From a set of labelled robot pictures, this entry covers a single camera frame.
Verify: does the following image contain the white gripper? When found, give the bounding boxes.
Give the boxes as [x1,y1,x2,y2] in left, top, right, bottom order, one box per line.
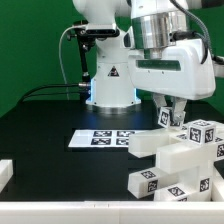
[128,39,216,123]

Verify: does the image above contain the white tagged cube nut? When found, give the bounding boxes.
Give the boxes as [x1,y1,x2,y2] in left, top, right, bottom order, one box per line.
[158,107,181,128]

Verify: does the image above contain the white tagged cube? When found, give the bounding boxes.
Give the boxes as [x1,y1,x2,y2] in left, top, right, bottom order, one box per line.
[187,119,216,144]

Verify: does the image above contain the white chair back frame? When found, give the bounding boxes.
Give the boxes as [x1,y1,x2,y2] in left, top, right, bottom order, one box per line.
[128,122,224,174]

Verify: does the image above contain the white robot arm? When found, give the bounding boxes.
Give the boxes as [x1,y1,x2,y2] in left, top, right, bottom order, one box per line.
[72,0,224,123]

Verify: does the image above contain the white marker sheet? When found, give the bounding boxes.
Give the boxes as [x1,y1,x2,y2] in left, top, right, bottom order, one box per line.
[69,130,139,148]

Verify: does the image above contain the black camera stand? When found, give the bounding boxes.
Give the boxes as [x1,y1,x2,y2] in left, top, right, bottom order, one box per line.
[66,20,98,101]

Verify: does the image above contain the black camera on stand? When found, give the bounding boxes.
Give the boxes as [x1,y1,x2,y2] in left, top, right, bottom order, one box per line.
[85,23,120,38]

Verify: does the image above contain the grey camera cable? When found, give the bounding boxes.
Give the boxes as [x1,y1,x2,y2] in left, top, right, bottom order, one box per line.
[58,25,81,101]

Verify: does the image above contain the black cables on table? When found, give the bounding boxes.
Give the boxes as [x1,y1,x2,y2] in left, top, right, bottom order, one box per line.
[20,83,92,103]

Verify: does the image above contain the white front rail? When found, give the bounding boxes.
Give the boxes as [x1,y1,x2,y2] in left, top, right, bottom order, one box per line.
[0,202,224,224]

